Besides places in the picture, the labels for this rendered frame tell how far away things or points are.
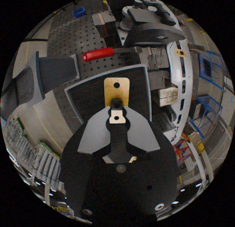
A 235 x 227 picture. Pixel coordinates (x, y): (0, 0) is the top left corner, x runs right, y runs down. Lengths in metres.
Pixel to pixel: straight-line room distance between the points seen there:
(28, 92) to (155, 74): 0.42
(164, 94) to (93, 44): 0.55
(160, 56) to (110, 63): 0.41
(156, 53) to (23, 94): 0.43
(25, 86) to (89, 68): 0.46
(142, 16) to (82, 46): 0.55
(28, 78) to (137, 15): 0.35
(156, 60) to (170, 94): 0.12
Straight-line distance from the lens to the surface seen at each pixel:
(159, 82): 0.22
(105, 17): 0.27
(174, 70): 0.38
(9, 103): 0.32
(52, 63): 0.42
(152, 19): 0.18
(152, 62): 0.23
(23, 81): 0.34
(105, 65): 0.60
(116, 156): 0.28
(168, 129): 0.34
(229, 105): 8.11
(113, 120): 0.15
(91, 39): 0.65
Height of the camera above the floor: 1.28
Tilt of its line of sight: 59 degrees down
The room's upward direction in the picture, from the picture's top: 176 degrees clockwise
